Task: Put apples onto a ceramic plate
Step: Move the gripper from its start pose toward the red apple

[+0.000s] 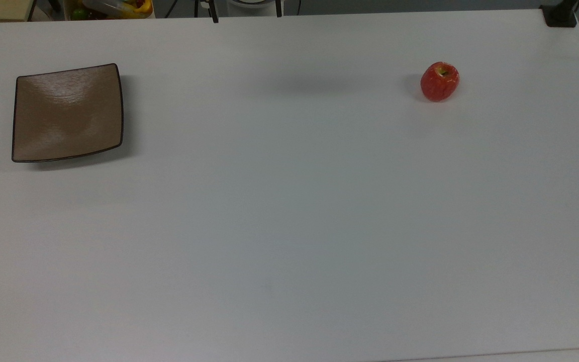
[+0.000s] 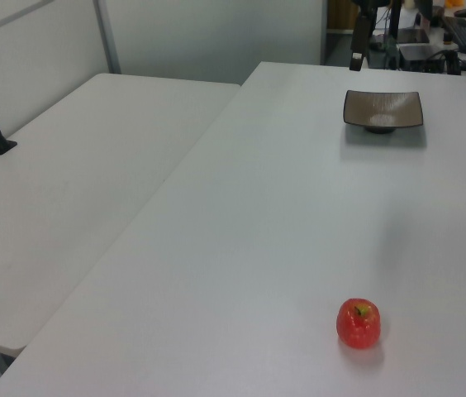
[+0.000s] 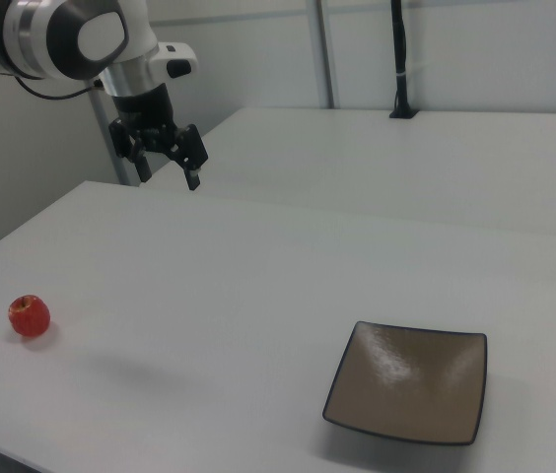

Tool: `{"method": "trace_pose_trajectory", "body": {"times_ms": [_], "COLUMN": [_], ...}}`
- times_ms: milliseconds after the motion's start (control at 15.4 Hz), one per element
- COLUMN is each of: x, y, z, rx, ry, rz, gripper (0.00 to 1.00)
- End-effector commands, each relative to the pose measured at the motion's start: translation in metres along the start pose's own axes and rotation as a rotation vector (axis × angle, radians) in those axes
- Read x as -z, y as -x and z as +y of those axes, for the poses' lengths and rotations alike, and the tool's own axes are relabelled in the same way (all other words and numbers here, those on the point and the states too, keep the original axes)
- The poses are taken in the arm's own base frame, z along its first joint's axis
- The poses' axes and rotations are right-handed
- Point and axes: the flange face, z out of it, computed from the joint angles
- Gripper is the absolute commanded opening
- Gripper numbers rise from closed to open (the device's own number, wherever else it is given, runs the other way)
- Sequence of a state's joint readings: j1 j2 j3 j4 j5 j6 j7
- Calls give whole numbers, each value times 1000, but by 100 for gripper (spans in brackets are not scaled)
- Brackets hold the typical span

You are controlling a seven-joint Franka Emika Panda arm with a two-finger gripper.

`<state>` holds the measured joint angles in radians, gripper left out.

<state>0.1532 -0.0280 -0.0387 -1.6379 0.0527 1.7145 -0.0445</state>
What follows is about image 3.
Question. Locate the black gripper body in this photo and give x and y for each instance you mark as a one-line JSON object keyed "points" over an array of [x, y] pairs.
{"points": [[144, 111]]}

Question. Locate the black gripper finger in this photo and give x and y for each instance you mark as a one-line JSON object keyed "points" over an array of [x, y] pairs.
{"points": [[127, 143], [191, 150]]}

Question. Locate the red apple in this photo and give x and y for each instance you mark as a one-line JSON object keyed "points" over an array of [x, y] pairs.
{"points": [[29, 317]]}

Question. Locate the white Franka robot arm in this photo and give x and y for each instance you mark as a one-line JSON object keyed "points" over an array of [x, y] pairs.
{"points": [[31, 34]]}

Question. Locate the brown square ceramic plate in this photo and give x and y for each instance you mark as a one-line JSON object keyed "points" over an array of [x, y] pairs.
{"points": [[406, 384]]}

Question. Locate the black pole with base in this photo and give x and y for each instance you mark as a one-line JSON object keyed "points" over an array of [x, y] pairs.
{"points": [[400, 59]]}

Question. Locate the grey metal partition post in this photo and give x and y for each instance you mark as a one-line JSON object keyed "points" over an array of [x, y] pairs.
{"points": [[325, 59], [108, 148]]}

